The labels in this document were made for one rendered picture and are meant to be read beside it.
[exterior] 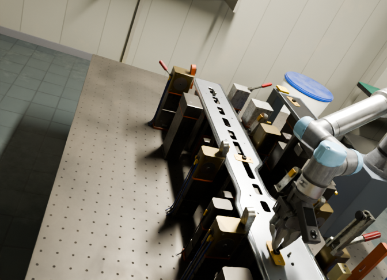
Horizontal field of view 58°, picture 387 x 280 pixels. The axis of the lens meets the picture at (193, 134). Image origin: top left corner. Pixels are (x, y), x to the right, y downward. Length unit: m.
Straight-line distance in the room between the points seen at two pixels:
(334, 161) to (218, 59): 3.36
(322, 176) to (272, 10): 3.34
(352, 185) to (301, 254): 0.67
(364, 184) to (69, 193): 1.26
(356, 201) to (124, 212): 1.04
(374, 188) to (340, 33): 3.06
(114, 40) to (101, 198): 2.82
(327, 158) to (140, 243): 0.74
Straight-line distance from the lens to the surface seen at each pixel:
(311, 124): 1.13
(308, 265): 1.20
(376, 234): 1.27
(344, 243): 1.21
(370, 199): 1.83
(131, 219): 1.42
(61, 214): 1.37
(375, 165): 1.78
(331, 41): 4.61
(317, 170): 0.98
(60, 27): 4.12
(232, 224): 1.07
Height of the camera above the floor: 1.72
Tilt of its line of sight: 30 degrees down
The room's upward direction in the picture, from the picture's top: 25 degrees clockwise
